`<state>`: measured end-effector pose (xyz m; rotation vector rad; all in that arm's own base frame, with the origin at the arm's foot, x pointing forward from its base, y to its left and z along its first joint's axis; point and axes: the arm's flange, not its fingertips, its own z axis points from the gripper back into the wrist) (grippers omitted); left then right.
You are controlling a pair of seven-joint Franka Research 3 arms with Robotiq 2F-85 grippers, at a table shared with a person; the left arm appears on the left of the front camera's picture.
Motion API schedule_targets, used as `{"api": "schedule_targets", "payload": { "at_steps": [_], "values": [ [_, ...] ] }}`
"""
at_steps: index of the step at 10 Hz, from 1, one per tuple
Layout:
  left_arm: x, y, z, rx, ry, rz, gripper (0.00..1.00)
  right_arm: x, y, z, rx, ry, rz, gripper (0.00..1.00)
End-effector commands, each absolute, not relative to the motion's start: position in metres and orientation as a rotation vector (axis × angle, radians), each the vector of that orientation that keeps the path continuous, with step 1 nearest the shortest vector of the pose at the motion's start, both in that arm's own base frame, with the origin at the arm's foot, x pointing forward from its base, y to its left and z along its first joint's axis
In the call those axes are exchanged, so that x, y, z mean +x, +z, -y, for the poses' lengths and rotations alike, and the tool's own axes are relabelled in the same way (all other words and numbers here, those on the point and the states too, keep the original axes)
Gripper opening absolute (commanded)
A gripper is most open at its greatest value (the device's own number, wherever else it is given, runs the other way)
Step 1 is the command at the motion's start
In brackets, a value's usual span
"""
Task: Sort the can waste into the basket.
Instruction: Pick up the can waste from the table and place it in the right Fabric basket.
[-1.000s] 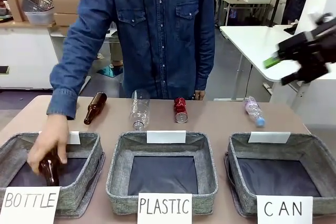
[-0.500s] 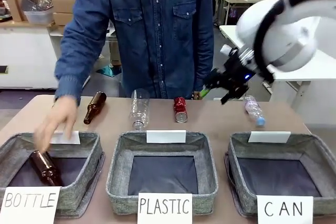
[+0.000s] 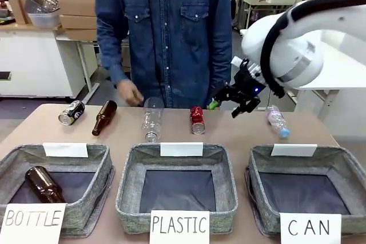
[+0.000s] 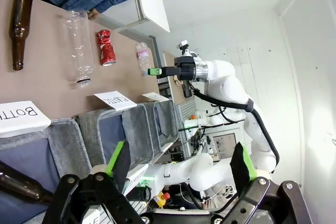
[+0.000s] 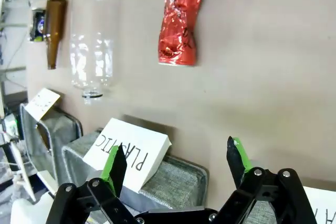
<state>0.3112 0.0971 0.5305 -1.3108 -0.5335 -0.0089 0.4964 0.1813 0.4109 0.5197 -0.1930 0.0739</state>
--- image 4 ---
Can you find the small pink-label plastic bottle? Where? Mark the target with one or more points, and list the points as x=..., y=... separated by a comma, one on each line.
x=143, y=58

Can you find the white desk partition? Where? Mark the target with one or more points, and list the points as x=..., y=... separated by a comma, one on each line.
x=152, y=6

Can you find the small white sign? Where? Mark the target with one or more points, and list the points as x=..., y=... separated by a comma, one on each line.
x=155, y=96

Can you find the white sign reading bottle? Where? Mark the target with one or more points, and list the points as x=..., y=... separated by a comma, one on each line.
x=21, y=117

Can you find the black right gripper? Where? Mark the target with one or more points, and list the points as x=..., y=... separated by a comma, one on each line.
x=185, y=69

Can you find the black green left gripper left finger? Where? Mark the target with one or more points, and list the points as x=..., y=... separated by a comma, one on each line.
x=78, y=195

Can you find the person's left hand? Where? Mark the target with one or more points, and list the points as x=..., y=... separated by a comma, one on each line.
x=93, y=14

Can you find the grey fabric basket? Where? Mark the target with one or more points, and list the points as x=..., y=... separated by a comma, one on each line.
x=65, y=142
x=136, y=129
x=164, y=121

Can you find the white sign reading plastic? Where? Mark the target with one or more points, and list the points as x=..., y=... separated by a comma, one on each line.
x=115, y=100

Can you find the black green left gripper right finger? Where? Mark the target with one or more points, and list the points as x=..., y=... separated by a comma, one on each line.
x=262, y=195

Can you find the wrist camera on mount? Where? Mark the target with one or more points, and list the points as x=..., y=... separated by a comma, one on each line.
x=183, y=47

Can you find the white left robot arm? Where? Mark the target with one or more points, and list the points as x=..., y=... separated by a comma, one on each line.
x=191, y=169

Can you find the crushed red can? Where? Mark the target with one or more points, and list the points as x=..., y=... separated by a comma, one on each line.
x=106, y=49

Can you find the large clear plastic bottle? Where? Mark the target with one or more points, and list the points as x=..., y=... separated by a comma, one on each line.
x=77, y=45

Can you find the brown glass bottle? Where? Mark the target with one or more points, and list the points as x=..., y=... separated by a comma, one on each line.
x=18, y=184
x=19, y=32

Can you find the computer monitor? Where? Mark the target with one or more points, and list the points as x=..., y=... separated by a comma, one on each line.
x=224, y=144

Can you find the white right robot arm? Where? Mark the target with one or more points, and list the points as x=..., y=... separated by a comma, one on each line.
x=231, y=85

